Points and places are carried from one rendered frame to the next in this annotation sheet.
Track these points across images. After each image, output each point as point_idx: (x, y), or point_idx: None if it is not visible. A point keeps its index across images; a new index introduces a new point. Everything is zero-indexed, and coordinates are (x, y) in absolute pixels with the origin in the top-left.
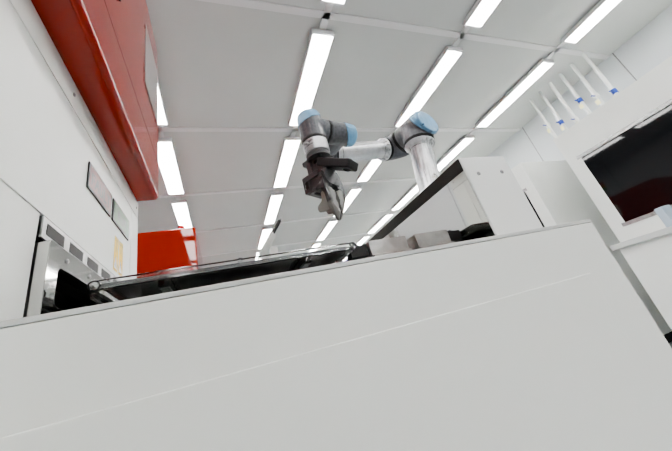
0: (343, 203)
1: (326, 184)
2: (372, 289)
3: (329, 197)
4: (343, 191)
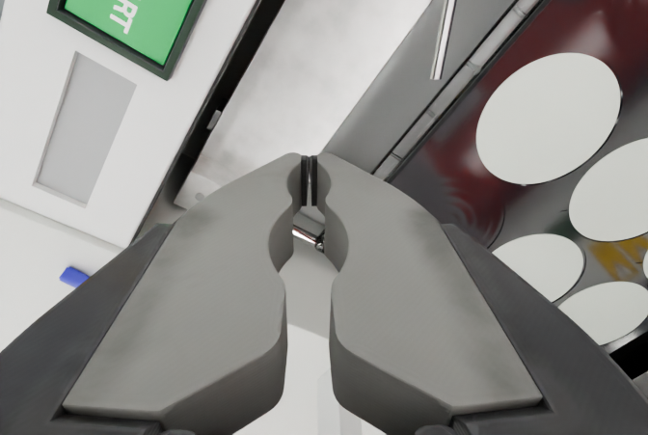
0: (213, 212)
1: (584, 428)
2: None
3: (470, 243)
4: (8, 401)
